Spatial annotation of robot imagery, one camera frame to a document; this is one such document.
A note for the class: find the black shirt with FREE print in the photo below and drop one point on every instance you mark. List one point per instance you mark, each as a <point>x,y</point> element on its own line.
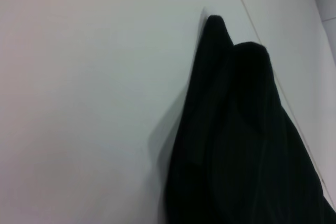
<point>236,142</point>

